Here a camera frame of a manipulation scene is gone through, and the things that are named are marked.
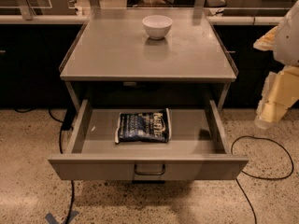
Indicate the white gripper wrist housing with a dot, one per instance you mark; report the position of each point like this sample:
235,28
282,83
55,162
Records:
288,41

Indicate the blue kettle chip bag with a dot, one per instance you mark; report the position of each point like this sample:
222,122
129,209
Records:
149,127

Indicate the grey open top drawer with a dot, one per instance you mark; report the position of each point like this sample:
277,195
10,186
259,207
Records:
197,149

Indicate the grey metal counter cabinet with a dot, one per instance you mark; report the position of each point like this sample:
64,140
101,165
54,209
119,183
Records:
114,46

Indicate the white ceramic bowl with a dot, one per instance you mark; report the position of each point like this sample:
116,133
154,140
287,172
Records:
157,26

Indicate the dark cabinet row behind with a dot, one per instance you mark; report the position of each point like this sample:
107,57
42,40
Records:
31,55

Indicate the blue tape floor mark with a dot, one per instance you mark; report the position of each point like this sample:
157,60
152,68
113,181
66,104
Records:
67,218

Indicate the dark metal drawer handle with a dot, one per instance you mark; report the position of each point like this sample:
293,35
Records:
149,169

